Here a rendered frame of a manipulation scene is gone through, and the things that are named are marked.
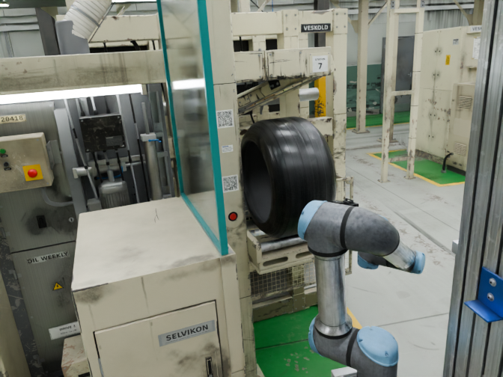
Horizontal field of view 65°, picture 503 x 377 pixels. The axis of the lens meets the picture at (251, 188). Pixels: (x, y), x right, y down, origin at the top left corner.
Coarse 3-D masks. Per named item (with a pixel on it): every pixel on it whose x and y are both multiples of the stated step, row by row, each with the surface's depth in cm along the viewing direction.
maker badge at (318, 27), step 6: (306, 24) 231; (312, 24) 232; (318, 24) 233; (324, 24) 235; (330, 24) 236; (306, 30) 232; (312, 30) 233; (318, 30) 234; (324, 30) 236; (330, 30) 237
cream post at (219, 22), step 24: (216, 0) 156; (216, 24) 158; (216, 48) 160; (216, 72) 163; (216, 96) 166; (240, 168) 178; (240, 192) 182; (240, 216) 185; (240, 240) 188; (240, 264) 192; (240, 288) 196
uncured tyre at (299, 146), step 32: (256, 128) 184; (288, 128) 177; (256, 160) 219; (288, 160) 168; (320, 160) 172; (256, 192) 220; (288, 192) 168; (320, 192) 172; (256, 224) 203; (288, 224) 176
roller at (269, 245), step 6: (276, 240) 188; (282, 240) 188; (288, 240) 189; (294, 240) 190; (300, 240) 191; (306, 240) 192; (264, 246) 185; (270, 246) 186; (276, 246) 187; (282, 246) 188
